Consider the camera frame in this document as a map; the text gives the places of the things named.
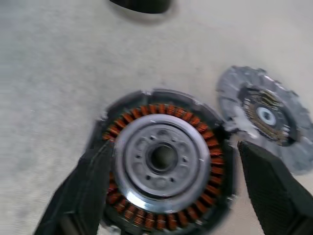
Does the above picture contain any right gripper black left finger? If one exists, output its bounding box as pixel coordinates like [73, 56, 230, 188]
[33, 140, 115, 235]

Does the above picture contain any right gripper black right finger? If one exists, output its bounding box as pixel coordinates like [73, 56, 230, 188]
[237, 140, 313, 235]

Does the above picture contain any motor housing with copper windings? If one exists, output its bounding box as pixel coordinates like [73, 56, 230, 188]
[84, 88, 237, 235]

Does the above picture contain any grey round motor lid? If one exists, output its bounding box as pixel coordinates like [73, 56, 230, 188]
[216, 65, 313, 176]

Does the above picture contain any black round object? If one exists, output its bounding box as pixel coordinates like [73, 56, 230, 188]
[109, 0, 173, 14]

